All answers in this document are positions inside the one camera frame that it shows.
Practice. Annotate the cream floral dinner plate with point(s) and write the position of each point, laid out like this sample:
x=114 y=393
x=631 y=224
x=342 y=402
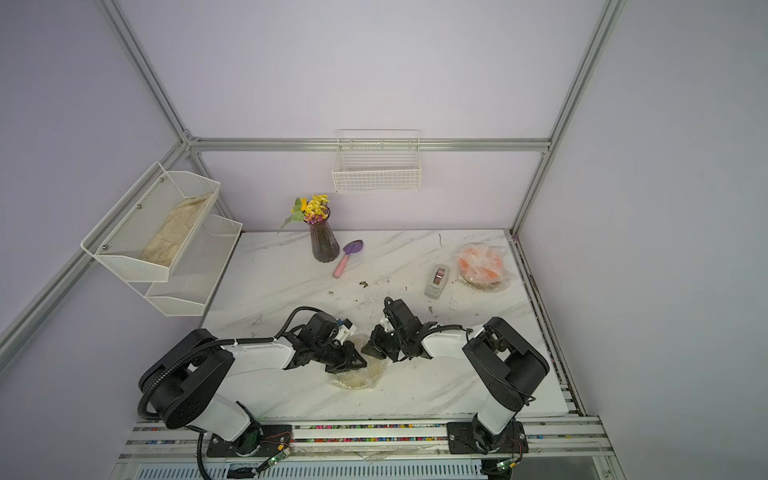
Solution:
x=360 y=375

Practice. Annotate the aluminium frame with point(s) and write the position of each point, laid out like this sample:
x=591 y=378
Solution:
x=324 y=77

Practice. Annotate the beige cloth in shelf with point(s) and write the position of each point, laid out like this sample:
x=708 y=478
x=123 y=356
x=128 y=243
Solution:
x=165 y=245

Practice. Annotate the clear bubble wrap sheet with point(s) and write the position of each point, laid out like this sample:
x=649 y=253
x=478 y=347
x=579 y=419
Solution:
x=494 y=287
x=360 y=372

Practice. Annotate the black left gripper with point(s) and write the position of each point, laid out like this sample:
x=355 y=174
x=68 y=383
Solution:
x=347 y=358

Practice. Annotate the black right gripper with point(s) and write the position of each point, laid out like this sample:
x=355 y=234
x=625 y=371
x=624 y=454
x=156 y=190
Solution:
x=373 y=347

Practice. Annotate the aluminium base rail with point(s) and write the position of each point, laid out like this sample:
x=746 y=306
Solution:
x=552 y=448

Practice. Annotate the white mesh two-tier shelf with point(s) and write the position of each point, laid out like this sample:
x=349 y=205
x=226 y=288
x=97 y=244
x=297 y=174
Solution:
x=186 y=288

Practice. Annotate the white wire wall basket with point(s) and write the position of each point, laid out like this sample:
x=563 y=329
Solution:
x=377 y=160

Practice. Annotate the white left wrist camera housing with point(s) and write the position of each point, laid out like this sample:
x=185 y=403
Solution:
x=345 y=329

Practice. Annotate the orange dinner plate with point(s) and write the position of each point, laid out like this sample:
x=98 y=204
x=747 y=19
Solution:
x=481 y=264

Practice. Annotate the white tape dispenser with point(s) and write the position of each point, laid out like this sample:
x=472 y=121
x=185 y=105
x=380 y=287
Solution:
x=437 y=281

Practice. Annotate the yellow artificial flowers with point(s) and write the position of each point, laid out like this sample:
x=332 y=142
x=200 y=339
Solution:
x=309 y=210

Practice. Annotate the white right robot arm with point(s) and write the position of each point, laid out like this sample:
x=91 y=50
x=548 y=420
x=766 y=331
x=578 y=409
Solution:
x=508 y=365

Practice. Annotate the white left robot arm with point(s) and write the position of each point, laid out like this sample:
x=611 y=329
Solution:
x=181 y=390

